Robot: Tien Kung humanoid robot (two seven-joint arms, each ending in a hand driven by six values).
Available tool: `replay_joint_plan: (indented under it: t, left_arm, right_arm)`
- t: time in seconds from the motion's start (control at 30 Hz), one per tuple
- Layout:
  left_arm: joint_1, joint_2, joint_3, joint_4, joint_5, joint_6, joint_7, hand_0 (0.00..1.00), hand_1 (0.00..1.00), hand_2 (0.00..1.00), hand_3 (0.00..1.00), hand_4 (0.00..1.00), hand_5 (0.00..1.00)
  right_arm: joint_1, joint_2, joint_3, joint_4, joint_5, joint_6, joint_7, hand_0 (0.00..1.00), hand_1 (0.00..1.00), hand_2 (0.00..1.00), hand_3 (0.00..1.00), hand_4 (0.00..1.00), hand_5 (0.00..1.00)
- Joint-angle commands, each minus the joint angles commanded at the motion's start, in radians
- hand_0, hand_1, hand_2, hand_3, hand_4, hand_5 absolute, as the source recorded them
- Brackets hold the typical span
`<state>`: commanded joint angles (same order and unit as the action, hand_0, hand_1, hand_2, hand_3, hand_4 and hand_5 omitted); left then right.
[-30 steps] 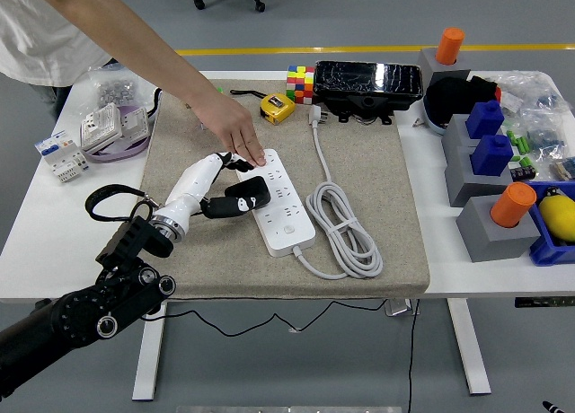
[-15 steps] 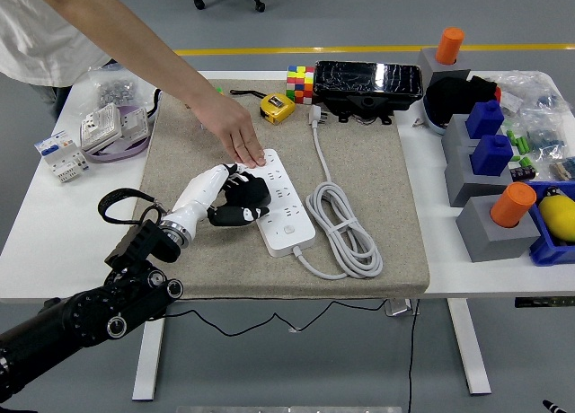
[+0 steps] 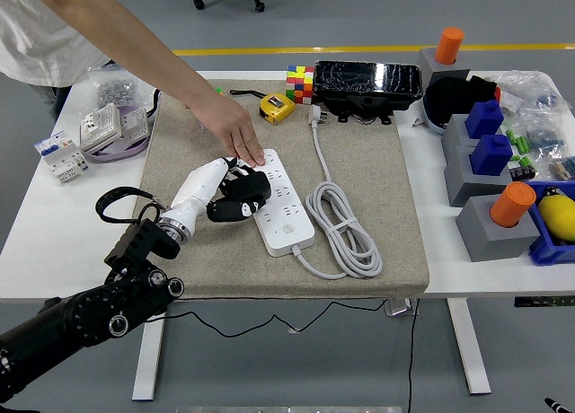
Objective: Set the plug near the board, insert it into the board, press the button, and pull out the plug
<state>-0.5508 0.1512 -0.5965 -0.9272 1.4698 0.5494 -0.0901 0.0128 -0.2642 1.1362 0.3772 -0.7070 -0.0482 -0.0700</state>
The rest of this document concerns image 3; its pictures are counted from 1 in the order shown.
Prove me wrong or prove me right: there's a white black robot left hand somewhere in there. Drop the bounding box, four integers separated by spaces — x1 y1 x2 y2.
160 155 273 239

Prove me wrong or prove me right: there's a person's hand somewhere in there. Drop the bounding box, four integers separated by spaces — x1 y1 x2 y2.
190 89 267 167

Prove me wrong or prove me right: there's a black plug adapter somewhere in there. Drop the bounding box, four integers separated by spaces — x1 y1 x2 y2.
224 170 273 203

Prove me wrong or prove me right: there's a white power strip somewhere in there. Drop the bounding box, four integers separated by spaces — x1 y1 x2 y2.
235 147 316 259

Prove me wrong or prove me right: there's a thin black adapter cord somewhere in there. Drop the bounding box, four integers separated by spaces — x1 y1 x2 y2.
155 299 390 338

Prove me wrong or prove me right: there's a yellow tape measure grey clip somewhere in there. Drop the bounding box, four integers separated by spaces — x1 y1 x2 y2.
229 88 296 126

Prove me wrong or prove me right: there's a purple tape roll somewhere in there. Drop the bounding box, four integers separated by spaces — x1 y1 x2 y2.
84 105 152 163

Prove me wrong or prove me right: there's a grey-brown mat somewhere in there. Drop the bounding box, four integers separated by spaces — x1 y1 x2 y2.
133 78 431 301

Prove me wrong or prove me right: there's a white table leg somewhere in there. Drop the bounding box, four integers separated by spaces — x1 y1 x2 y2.
131 301 168 402
447 298 492 397

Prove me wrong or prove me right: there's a black table control panel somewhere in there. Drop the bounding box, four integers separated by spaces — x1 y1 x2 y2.
515 297 575 309

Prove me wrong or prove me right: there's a clear bag of metal nuts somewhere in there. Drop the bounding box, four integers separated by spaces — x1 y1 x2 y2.
74 62 156 118

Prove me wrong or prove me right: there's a white blue circuit breaker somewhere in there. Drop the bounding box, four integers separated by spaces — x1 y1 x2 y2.
34 132 91 184

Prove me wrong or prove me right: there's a black device cracked glossy top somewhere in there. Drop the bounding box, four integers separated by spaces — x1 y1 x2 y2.
313 60 424 126

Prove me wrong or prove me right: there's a blue plastic bin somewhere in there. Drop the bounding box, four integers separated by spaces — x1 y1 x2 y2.
523 180 575 267

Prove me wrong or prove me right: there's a grey block with hole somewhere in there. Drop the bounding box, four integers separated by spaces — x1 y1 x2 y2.
441 114 482 156
444 145 516 207
416 48 472 91
456 195 542 264

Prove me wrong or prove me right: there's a yellow toy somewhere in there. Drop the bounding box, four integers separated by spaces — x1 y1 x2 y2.
537 187 575 243

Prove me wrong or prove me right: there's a white blue round case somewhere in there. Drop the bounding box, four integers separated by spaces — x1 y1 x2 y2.
421 96 450 138

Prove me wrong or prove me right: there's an orange cylinder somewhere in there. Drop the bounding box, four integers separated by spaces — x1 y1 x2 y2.
435 27 466 66
489 181 538 228

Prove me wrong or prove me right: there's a person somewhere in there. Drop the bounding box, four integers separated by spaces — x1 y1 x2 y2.
0 0 122 118

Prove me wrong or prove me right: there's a black cloth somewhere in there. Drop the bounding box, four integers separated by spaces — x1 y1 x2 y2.
425 75 500 127

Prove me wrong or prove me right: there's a black capacitor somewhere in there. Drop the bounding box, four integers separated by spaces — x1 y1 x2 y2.
509 157 538 181

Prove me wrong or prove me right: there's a clear bag of brown parts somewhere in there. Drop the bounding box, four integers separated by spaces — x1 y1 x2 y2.
550 155 575 181

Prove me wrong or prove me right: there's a blue block with knob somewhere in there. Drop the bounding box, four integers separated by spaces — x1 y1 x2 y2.
469 134 514 177
465 99 505 140

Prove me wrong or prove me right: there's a clear bag of blue parts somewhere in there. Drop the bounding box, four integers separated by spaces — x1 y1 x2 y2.
523 110 571 163
497 70 565 118

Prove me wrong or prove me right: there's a white wall socket panel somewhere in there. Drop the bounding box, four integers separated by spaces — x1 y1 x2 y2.
79 102 122 152
119 106 149 140

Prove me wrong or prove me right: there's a white power strip cord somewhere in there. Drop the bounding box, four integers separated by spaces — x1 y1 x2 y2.
292 105 385 280

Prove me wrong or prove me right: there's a black hanging cable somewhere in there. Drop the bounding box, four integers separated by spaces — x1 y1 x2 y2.
406 298 417 413

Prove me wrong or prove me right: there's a metal bracket under table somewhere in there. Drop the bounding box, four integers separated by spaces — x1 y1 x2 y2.
385 298 421 317

